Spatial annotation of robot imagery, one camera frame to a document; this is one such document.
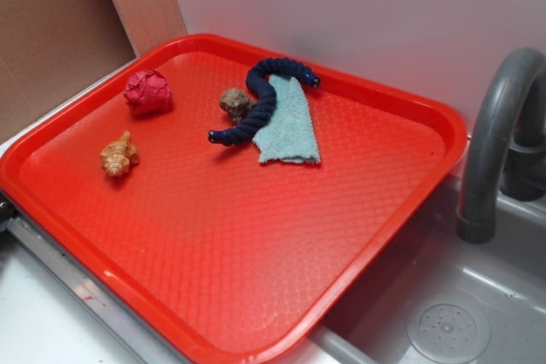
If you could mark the light blue cloth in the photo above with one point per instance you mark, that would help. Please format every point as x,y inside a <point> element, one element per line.
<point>289,137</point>

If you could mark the red plastic tray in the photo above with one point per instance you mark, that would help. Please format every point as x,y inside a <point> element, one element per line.
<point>229,260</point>

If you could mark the brown rock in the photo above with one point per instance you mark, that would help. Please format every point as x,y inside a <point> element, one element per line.
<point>237,104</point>

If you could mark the crumpled red paper ball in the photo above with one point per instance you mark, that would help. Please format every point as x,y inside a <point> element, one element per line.
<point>147,91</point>

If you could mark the orange conch seashell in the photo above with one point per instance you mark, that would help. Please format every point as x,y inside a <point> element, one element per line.
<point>119,156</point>

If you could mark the grey plastic sink basin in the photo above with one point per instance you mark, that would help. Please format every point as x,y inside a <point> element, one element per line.
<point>427,262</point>

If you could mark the grey curved faucet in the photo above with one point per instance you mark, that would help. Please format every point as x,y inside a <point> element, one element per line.
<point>507,150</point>

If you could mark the round sink drain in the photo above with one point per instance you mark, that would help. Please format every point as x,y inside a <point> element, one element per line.
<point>448,332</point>

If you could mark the brown cardboard panel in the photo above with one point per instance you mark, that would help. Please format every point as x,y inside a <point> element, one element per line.
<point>50,51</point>

